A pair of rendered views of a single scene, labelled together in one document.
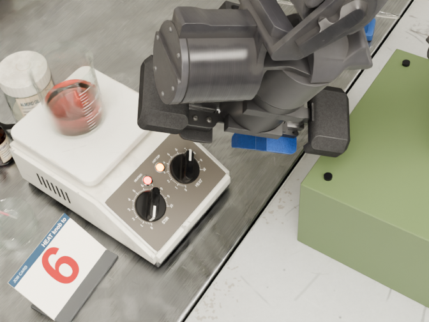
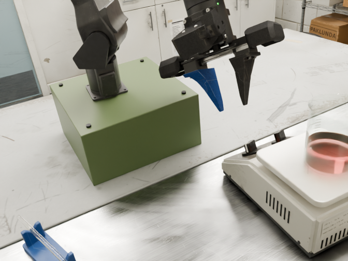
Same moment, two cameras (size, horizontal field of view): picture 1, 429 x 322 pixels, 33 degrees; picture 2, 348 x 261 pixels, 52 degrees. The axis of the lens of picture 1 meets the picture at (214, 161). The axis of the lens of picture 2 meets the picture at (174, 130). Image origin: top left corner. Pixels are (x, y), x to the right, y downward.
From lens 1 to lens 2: 95 cm
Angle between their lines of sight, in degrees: 93
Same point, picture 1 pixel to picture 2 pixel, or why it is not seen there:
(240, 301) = (244, 131)
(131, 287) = not seen: hidden behind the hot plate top
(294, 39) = not seen: outside the picture
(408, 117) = (120, 104)
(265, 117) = not seen: hidden behind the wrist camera
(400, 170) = (149, 88)
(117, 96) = (290, 168)
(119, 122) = (292, 151)
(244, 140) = (218, 91)
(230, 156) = (212, 189)
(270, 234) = (213, 149)
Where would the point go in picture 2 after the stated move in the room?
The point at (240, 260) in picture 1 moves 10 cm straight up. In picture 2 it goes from (235, 143) to (235, 94)
